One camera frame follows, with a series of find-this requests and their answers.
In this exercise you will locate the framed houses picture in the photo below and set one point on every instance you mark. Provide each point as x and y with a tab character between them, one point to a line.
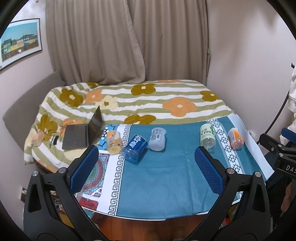
20	39

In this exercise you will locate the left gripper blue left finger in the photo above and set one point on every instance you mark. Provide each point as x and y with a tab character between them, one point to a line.
41	220

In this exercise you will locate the blue label plastic cup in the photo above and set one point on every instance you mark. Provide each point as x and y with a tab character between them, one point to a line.
134	149

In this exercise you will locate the floral striped bed blanket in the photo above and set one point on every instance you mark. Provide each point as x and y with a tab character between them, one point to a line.
149	103

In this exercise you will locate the orange label clear cup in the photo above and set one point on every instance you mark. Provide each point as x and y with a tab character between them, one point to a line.
113	140

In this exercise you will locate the blue patterned tablecloth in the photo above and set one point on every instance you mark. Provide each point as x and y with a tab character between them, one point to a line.
169	183

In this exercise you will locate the green label white cup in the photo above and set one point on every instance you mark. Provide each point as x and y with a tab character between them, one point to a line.
207	136

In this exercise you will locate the wall power outlet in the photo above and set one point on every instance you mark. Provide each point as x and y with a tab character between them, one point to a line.
23	194

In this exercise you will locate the beige curtain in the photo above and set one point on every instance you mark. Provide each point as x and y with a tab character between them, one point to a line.
110	42

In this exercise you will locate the grey headboard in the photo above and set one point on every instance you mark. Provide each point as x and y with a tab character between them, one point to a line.
19	118

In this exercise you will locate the dark grey laptop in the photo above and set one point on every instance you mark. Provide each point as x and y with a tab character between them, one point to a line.
79	136

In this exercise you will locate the small black phone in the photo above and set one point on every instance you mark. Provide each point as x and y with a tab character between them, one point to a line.
55	140

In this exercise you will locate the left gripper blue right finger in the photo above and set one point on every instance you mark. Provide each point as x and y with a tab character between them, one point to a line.
252	218

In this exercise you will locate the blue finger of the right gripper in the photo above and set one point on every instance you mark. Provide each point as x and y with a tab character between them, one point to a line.
289	135

